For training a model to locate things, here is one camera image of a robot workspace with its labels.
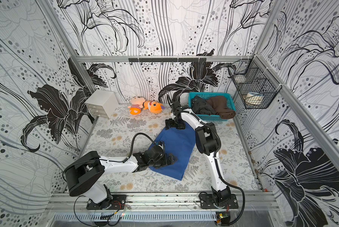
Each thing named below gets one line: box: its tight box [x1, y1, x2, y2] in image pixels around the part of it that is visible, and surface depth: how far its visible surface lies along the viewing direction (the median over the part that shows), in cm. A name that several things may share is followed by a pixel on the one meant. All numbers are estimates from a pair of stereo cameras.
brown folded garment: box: [206, 95, 237, 120], surface depth 100 cm
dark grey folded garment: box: [191, 95, 216, 116], surface depth 100 cm
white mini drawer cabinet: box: [84, 88, 120, 119], surface depth 109 cm
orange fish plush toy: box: [142, 100, 165, 114], surface depth 109 cm
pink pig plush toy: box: [127, 96, 146, 115], surface depth 113 cm
